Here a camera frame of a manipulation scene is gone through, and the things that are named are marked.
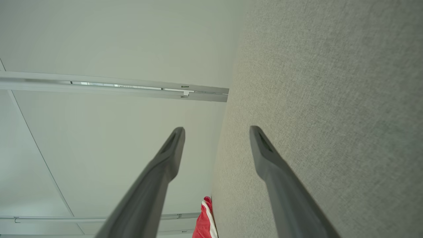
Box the grey metal rail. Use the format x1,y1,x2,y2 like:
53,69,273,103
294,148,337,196
0,71,229,102

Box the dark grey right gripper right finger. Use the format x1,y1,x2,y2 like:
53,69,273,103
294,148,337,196
249,125,341,238

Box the grey fabric panel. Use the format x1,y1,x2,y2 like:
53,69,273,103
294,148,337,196
211,0,423,238

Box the red shorts with white stripe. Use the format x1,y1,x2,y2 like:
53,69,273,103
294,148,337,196
192,196,218,238

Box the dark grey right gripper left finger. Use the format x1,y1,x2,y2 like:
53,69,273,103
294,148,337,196
95,127,186,238

